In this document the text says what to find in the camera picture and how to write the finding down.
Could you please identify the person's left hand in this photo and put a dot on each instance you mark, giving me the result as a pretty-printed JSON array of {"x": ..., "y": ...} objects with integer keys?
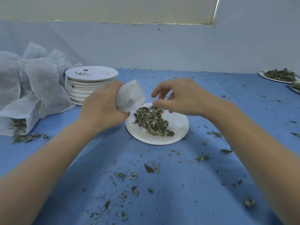
[{"x": 99, "y": 107}]

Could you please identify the person's right hand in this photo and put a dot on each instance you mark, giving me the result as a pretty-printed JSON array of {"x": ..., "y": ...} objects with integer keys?
[{"x": 187, "y": 98}]

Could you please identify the person's left thumb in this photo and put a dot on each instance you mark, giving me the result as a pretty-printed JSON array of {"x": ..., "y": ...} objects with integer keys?
[{"x": 115, "y": 86}]

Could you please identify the small white non-woven bag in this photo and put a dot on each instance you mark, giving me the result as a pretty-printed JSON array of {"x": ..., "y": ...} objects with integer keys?
[{"x": 130, "y": 97}]

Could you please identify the person's right forearm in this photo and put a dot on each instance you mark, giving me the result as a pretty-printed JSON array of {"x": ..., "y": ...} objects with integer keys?
[{"x": 255, "y": 147}]

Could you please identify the person's left forearm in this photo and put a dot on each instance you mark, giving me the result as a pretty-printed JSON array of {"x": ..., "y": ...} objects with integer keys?
[{"x": 46, "y": 166}]

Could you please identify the stack of white paper plates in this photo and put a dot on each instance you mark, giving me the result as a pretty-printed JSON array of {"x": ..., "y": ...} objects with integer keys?
[{"x": 90, "y": 78}]

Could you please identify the heap of dried green leaves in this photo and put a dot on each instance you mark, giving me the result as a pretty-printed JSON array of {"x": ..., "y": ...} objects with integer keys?
[
  {"x": 280, "y": 74},
  {"x": 295, "y": 85},
  {"x": 152, "y": 121}
]

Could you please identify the white paper plate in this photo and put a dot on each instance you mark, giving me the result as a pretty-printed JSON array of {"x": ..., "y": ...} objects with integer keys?
[
  {"x": 293, "y": 89},
  {"x": 174, "y": 124},
  {"x": 269, "y": 78}
]

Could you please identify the pile of white non-woven bags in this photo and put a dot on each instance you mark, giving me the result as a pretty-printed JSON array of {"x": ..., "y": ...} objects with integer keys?
[{"x": 35, "y": 86}]

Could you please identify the dried leaves spilling from bags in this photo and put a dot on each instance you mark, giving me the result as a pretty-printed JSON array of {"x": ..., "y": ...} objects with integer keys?
[{"x": 25, "y": 137}]

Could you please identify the blue table cloth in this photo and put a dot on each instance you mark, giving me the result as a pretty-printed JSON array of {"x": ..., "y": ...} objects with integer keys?
[{"x": 164, "y": 180}]

